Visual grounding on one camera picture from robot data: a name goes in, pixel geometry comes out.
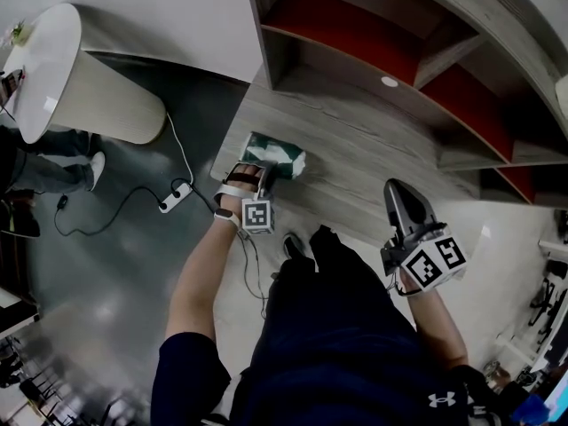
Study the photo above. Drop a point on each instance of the person's left forearm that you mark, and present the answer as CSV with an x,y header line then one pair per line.
x,y
199,282

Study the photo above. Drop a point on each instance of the white wristwatch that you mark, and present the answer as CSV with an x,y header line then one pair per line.
x,y
228,218

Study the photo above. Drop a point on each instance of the white round pedestal table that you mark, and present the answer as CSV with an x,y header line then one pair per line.
x,y
66,82

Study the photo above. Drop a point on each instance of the green tissues pack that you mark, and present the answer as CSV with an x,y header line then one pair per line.
x,y
275,158

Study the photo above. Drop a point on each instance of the grey wooden shelf desk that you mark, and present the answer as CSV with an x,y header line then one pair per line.
x,y
346,60

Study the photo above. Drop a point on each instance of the grey wooden table top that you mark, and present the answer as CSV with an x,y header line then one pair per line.
x,y
355,158

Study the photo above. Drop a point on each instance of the person's left shoe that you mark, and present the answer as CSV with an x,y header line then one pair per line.
x,y
294,246

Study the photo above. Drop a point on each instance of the person's right forearm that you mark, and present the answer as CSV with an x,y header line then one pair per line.
x,y
439,326

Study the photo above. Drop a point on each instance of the small potted pink flowers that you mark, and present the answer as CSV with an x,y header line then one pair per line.
x,y
20,33

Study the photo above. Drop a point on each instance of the white power strip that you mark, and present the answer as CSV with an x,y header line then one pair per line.
x,y
175,198

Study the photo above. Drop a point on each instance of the black power adapter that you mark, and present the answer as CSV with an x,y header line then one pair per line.
x,y
62,202

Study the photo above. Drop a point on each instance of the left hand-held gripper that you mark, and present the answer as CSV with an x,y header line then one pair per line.
x,y
257,215

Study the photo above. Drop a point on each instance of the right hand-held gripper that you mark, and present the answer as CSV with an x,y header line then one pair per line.
x,y
432,264

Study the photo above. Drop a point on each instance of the person's navy clothing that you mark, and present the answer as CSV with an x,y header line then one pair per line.
x,y
346,349

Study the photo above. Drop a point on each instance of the person's left hand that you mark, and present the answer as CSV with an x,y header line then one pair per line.
x,y
239,191

